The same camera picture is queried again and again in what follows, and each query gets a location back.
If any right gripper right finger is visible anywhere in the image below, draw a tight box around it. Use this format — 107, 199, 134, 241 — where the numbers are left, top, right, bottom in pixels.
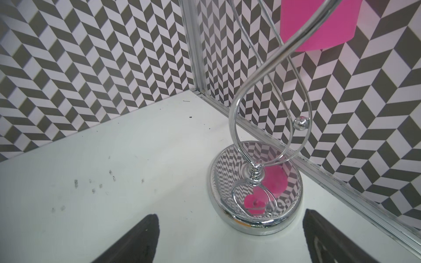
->
303, 209, 377, 263

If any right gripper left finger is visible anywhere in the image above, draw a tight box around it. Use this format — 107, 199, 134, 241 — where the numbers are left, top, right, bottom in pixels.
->
94, 214, 160, 263

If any pink plastic wine glass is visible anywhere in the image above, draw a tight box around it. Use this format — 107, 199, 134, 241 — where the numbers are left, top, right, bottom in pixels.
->
280, 0, 363, 53

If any wire glass rack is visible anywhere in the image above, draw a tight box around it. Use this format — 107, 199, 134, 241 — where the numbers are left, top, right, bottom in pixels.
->
229, 1, 341, 174

